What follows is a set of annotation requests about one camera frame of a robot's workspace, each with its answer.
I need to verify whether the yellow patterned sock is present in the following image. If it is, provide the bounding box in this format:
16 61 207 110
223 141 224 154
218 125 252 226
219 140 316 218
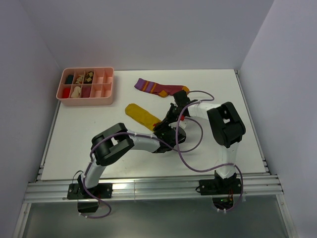
125 103 161 131

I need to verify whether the brown yellow argyle sock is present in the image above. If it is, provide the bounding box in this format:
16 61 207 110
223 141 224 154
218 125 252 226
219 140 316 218
84 71 94 84

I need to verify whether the maroon sock purple toe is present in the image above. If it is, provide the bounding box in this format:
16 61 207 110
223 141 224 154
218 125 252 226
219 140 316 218
81 87 91 98

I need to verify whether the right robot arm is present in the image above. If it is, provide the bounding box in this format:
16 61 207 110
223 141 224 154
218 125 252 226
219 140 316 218
161 90 246 193

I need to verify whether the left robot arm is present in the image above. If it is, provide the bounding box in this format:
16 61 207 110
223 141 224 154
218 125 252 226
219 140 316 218
77 123 186 198

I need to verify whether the maroon purple striped sock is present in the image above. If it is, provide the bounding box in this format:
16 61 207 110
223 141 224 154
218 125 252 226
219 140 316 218
134 78 190 98

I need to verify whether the cream white rolled sock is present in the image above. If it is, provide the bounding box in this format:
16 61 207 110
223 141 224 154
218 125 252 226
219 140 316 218
70 86 81 99

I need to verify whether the pink compartment organizer box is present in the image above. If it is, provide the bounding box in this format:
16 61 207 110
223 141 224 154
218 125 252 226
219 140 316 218
56 67 114 106

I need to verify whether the cream orange argyle rolled sock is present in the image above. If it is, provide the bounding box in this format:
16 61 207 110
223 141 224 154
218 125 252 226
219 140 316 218
75 74 85 84

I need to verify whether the red rolled sock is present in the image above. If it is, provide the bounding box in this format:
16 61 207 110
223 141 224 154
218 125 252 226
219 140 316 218
62 87 71 99

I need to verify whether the dark teal rolled sock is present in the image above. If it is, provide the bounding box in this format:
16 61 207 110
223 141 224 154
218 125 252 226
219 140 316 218
65 74 74 84

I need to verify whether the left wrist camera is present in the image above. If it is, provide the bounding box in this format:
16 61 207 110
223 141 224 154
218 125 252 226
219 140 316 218
169 115 187 129

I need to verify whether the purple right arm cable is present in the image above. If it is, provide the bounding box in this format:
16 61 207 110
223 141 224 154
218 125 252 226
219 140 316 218
175 90 245 214

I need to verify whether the aluminium front rail frame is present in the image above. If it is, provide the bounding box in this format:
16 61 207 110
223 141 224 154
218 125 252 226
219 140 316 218
22 175 284 203

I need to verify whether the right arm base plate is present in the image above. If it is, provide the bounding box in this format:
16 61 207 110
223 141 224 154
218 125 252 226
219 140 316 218
195 178 242 195

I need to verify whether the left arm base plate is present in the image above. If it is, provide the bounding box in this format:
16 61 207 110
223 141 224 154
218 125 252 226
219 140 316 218
67 183 112 200

